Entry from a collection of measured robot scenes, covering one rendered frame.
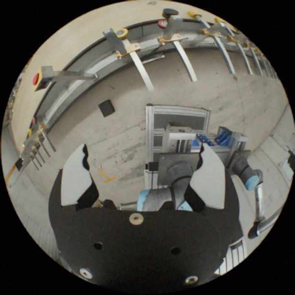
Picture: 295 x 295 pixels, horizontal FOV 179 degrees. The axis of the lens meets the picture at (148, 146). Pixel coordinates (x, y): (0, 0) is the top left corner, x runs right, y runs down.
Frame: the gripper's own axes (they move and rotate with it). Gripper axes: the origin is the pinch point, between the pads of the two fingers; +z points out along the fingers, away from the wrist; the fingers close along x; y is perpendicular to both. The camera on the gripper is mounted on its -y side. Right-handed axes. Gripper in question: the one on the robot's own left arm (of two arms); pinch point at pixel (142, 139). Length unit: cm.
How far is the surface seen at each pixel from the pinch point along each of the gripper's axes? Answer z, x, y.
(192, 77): 46, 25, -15
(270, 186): 6, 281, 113
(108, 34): 20.1, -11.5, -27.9
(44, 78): 11.5, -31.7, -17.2
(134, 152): 132, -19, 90
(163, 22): 41, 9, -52
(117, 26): 42, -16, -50
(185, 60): 46, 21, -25
